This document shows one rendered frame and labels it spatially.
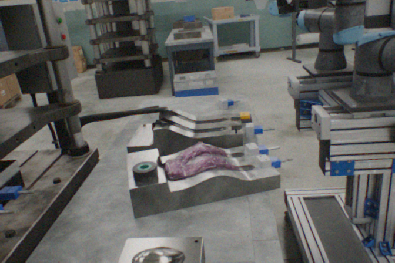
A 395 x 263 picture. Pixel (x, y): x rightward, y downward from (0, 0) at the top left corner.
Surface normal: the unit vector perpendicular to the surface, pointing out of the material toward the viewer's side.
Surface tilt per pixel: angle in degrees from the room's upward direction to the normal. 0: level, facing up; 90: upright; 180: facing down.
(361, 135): 90
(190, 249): 0
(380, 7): 90
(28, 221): 0
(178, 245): 0
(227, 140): 90
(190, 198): 90
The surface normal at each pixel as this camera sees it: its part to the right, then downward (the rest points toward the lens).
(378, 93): -0.18, 0.07
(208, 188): 0.22, 0.33
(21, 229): -0.09, -0.93
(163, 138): -0.07, 0.36
